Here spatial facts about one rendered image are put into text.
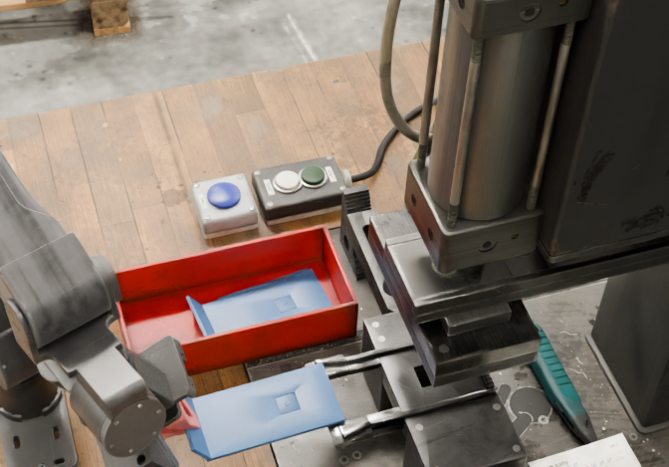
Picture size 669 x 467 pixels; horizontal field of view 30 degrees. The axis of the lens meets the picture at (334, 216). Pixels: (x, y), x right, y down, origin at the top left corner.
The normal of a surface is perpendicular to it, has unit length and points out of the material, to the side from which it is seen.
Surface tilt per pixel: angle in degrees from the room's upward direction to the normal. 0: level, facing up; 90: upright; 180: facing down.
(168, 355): 31
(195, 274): 90
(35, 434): 0
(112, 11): 90
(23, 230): 20
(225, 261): 90
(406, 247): 0
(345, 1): 0
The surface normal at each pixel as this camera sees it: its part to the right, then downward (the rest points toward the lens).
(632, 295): -0.95, 0.21
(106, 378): -0.07, -0.75
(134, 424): 0.61, 0.49
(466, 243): 0.31, 0.71
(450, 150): -0.76, 0.47
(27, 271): 0.24, -0.42
